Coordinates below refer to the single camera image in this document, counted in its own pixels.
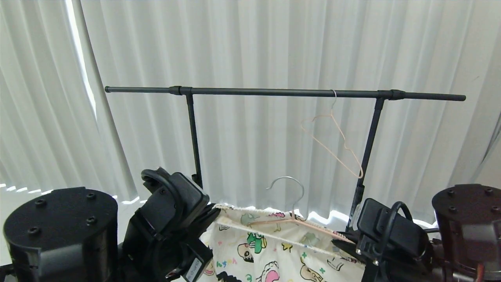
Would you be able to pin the pink clothes hanger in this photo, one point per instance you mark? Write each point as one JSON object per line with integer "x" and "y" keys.
{"x": 360, "y": 175}
{"x": 292, "y": 215}

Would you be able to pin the cream printed garment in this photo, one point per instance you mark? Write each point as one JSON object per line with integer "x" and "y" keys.
{"x": 282, "y": 254}

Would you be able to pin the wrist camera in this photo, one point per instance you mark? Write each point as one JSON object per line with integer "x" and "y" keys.
{"x": 391, "y": 231}
{"x": 180, "y": 199}

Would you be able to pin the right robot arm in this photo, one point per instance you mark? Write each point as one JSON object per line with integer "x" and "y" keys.
{"x": 465, "y": 211}

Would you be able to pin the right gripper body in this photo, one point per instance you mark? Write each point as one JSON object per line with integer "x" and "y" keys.
{"x": 395, "y": 272}

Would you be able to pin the white curtain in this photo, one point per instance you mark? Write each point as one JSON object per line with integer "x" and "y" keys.
{"x": 274, "y": 39}

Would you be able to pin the black clothes rack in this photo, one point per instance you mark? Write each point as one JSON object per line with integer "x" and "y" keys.
{"x": 274, "y": 92}

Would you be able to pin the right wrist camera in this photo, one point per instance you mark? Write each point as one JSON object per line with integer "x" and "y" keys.
{"x": 391, "y": 231}

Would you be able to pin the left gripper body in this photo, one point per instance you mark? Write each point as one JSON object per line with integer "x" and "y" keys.
{"x": 156, "y": 262}

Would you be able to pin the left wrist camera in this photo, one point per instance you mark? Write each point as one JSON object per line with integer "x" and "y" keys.
{"x": 180, "y": 199}

